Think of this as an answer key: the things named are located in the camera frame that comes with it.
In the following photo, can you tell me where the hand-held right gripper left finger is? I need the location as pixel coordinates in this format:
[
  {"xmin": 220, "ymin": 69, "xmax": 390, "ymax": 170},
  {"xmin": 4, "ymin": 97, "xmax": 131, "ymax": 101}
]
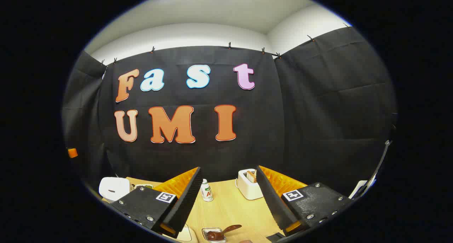
[{"xmin": 111, "ymin": 167, "xmax": 203, "ymax": 239}]

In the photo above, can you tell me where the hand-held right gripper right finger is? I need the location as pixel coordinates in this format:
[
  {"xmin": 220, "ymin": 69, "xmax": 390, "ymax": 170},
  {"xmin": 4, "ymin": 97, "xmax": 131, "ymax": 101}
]
[{"xmin": 256, "ymin": 165, "xmax": 351, "ymax": 236}]

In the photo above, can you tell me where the brown wooden spoon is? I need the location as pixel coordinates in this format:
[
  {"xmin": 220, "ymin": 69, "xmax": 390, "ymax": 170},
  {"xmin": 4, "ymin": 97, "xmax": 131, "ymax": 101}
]
[{"xmin": 207, "ymin": 225, "xmax": 242, "ymax": 241}]

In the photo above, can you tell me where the white rice cooker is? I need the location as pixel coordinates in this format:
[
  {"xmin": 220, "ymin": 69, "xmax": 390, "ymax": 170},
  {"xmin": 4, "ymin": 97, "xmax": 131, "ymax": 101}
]
[{"xmin": 99, "ymin": 177, "xmax": 131, "ymax": 202}]

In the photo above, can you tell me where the white drink bottle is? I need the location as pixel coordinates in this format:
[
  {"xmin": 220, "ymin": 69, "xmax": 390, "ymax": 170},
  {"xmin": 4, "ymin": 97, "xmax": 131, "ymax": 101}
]
[{"xmin": 201, "ymin": 179, "xmax": 214, "ymax": 202}]

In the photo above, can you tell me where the white toaster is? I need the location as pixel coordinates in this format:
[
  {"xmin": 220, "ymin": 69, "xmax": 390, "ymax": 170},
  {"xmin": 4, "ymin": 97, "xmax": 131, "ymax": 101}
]
[{"xmin": 236, "ymin": 169, "xmax": 264, "ymax": 201}]

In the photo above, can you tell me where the cream square container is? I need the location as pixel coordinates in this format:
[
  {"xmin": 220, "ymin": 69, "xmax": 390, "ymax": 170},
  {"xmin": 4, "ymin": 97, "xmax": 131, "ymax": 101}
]
[{"xmin": 175, "ymin": 224, "xmax": 199, "ymax": 243}]

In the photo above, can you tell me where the white flat board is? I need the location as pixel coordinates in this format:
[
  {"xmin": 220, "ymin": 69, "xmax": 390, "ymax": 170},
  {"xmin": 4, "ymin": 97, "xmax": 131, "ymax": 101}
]
[{"xmin": 349, "ymin": 180, "xmax": 368, "ymax": 200}]

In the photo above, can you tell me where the black backdrop cloth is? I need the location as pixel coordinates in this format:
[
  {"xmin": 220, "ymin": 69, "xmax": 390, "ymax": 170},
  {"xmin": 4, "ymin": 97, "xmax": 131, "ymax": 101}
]
[{"xmin": 62, "ymin": 25, "xmax": 398, "ymax": 197}]

